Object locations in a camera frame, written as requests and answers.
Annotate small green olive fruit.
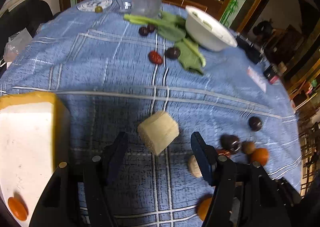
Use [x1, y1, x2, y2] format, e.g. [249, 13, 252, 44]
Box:
[94, 6, 103, 13]

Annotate green leafy vegetable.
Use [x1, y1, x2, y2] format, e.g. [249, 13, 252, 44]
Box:
[124, 10, 206, 75]

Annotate brown kiwi fruit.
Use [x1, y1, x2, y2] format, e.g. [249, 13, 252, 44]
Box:
[241, 141, 256, 155]

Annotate red jujube fruit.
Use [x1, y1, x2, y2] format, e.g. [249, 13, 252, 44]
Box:
[216, 149, 231, 158]

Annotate small dark plum near greens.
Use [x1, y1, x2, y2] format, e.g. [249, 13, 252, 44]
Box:
[165, 47, 181, 60]

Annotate dark plum centre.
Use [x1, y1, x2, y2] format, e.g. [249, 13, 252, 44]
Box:
[220, 134, 241, 154]

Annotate blue plaid tablecloth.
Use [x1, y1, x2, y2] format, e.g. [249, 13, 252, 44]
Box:
[1, 0, 302, 226]

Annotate small orange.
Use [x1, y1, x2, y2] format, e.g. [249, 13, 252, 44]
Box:
[197, 197, 212, 221]

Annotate black electronic device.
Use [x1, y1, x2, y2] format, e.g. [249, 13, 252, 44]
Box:
[235, 34, 264, 65]

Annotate dark plum far right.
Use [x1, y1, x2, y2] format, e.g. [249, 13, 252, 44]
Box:
[248, 116, 263, 131]

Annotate small red jujube far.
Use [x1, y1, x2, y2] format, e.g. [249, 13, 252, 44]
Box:
[148, 51, 163, 65]

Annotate white paper card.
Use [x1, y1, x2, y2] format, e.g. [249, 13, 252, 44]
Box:
[247, 66, 266, 93]

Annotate black jar red label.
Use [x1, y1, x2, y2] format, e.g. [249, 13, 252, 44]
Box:
[263, 64, 280, 85]

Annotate black sofa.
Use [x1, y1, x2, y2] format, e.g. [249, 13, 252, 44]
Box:
[0, 0, 53, 57]

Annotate round pale sugarcane slice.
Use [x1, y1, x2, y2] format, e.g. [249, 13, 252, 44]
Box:
[188, 155, 202, 178]

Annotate large orange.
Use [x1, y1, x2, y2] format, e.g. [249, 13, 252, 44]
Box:
[250, 148, 269, 166]

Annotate white bowl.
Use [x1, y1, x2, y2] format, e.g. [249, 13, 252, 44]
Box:
[185, 6, 238, 52]

